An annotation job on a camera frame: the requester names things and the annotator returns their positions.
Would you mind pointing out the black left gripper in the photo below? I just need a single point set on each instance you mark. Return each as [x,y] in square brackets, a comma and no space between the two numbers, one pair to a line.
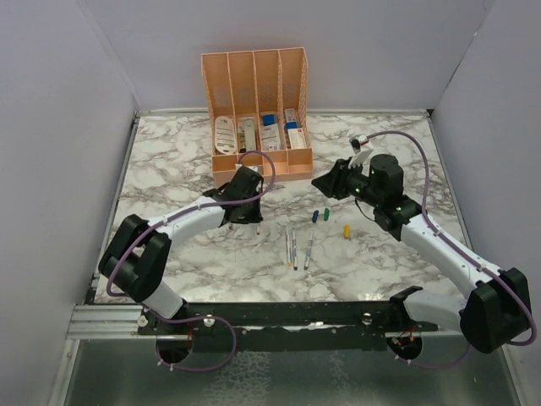
[255,216]

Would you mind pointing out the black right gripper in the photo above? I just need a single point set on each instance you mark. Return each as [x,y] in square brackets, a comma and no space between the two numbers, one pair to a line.
[332,183]

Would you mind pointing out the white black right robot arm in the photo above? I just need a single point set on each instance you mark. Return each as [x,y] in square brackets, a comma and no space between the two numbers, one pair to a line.
[495,307]

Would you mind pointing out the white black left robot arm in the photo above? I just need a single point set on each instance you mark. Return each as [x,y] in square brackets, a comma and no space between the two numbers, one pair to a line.
[136,258]

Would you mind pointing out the white green marker pen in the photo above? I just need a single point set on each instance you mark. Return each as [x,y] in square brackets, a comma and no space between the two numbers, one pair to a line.
[308,251]

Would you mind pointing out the white blue marker pen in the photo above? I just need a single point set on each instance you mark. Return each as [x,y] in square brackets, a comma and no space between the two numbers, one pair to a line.
[294,250]

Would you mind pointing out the white yellow marker pen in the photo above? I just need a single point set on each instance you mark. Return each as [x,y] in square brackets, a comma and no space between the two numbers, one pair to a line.
[288,246]

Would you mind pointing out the white blue box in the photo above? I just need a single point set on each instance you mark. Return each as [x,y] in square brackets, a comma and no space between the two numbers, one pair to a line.
[270,132]

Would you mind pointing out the white oval label card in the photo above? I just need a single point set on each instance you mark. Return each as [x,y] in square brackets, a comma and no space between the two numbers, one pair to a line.
[225,140]

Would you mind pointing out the white red box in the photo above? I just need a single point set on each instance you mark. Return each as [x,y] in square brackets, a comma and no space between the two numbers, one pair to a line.
[294,129]

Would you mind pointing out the peach plastic desk organizer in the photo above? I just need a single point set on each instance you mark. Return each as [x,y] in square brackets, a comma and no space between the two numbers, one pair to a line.
[242,85]

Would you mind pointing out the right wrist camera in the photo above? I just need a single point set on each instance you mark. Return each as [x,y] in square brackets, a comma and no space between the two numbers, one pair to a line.
[362,149]

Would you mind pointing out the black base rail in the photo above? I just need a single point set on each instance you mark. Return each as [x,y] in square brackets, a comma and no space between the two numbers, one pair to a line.
[281,327]

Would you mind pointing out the aluminium extrusion frame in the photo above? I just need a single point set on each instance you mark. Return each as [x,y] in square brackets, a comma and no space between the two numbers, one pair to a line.
[104,321]

